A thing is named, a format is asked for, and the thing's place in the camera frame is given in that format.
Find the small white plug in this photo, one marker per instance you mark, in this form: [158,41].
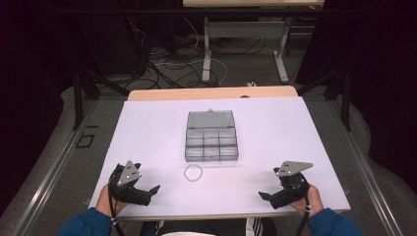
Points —
[251,84]

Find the desk with white legs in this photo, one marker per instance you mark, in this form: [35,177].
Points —
[244,29]

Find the person's black striped pants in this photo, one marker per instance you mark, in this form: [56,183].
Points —
[229,226]

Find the metal floor rail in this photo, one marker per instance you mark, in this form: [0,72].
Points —
[367,170]
[49,177]

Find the black metal stand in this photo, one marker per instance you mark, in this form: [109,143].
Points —
[345,98]
[78,98]

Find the clear plastic compartment box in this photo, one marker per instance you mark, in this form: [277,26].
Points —
[211,141]

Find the person's left hand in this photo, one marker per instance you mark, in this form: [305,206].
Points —
[105,201]

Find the black horizontal bar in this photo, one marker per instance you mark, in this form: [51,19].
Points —
[164,11]

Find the white board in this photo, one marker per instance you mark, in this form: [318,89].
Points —
[262,131]

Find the person's right hand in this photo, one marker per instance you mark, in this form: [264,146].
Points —
[311,200]

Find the wooden table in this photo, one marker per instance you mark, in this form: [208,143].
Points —
[196,93]

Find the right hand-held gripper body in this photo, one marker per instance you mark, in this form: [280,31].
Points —
[291,183]

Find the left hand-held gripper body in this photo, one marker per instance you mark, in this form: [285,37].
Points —
[126,183]

